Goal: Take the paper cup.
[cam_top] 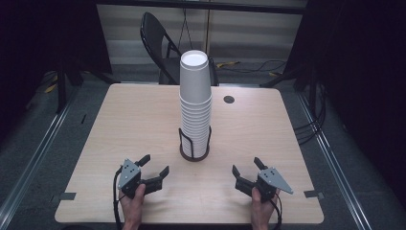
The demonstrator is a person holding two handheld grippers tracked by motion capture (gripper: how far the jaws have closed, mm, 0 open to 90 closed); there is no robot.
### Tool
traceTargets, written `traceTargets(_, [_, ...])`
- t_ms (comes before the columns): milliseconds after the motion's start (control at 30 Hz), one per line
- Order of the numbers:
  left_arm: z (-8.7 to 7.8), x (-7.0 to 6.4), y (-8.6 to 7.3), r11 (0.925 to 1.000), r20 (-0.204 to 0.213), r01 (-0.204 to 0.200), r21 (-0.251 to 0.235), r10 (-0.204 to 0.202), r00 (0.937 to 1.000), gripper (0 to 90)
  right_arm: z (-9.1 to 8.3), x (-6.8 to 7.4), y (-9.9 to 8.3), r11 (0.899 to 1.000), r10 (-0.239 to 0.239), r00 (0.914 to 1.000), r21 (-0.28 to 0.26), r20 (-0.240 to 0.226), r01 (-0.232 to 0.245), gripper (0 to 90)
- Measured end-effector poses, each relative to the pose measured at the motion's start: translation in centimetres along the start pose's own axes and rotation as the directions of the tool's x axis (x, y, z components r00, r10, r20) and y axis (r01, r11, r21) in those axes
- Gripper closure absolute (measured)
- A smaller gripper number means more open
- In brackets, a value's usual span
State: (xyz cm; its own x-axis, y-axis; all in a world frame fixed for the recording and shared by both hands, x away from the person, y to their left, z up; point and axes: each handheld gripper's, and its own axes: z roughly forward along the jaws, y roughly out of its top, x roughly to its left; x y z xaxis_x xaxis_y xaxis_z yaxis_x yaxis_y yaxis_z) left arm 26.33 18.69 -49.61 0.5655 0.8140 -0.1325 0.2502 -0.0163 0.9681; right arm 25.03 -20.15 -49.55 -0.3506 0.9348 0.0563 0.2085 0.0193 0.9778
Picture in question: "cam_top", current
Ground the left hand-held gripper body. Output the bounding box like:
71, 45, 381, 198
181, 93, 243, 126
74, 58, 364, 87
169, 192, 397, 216
117, 158, 153, 199

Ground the bundle of black cables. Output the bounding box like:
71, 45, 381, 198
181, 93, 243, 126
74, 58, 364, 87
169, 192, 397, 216
293, 80, 327, 146

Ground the black folding chair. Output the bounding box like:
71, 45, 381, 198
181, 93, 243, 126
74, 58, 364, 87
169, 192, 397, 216
139, 11, 219, 86

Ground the yellow cable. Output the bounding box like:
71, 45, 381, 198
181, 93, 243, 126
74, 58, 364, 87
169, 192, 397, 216
43, 75, 59, 94
215, 60, 241, 69

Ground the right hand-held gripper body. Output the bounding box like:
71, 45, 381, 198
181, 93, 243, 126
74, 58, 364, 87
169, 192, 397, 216
255, 167, 294, 203

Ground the person's left hand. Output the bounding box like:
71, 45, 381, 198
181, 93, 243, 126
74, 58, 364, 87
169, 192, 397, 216
118, 183, 147, 224

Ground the metal floor rail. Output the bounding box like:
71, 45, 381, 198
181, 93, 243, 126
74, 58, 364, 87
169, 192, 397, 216
296, 92, 374, 230
0, 87, 79, 223

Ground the black metal stand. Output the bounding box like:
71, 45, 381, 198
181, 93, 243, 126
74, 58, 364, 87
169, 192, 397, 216
54, 60, 113, 114

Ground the black floor cable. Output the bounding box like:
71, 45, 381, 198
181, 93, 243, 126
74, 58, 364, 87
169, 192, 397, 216
219, 59, 287, 74

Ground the black curtain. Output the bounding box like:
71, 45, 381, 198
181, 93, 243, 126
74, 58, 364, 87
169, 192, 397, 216
283, 0, 406, 209
0, 0, 113, 142

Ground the stack of white cups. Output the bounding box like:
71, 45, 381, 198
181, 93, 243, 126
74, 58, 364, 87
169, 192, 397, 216
179, 95, 213, 159

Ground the black hanging cord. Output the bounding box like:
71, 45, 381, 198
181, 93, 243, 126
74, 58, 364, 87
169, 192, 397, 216
177, 8, 194, 52

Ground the person's right hand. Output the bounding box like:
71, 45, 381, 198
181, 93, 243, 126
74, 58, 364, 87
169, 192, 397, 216
250, 186, 282, 225

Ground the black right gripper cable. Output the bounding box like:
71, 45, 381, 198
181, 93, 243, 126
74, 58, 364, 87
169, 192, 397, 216
271, 193, 283, 230

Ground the black wire cup holder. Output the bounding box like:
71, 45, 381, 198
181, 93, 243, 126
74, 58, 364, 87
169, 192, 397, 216
177, 126, 214, 163

